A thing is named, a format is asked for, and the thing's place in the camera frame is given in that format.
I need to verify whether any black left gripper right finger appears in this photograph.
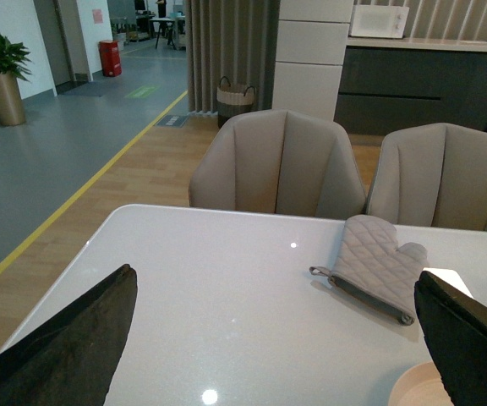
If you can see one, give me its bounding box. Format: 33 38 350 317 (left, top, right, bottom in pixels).
414 271 487 405

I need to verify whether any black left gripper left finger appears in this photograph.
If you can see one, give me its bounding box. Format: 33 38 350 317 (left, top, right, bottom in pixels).
0 265 137 405

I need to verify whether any beige round plate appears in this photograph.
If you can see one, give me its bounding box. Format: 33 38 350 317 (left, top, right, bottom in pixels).
388 361 453 406

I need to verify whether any grey quilted oven mitt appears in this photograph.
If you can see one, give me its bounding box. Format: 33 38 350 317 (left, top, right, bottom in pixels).
309 215 429 326

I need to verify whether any beige upholstered chair right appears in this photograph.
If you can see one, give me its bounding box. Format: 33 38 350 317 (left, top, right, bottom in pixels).
366 123 487 231

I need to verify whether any beige upholstered chair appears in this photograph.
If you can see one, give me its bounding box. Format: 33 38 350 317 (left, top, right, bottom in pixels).
366 123 487 231
189 110 366 220

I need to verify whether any beige upholstered chair left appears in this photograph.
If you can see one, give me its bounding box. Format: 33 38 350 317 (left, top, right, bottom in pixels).
189 110 366 220

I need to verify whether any grey floor mat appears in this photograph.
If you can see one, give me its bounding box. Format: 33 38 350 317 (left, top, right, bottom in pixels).
155 114 189 128

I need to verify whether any dark grey kitchen cabinet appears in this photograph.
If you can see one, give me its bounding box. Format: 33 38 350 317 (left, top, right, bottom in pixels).
334 46 487 135

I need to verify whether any potted green plant gold pot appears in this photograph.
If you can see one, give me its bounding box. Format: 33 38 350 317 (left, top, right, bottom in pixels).
0 34 30 126

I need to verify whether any white microwave oven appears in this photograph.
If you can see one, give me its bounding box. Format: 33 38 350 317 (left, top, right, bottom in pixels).
348 5 409 39

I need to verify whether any white tall cabinet column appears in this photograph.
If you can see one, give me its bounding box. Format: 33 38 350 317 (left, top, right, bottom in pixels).
272 0 353 121

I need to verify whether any beige pleated curtain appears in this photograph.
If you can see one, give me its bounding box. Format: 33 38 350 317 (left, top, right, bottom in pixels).
184 0 281 112

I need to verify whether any woven laundry basket with handles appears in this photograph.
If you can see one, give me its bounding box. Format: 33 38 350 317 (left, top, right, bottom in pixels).
216 76 256 129

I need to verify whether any pink wall notice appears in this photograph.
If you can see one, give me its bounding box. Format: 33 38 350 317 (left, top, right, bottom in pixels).
92 8 103 24

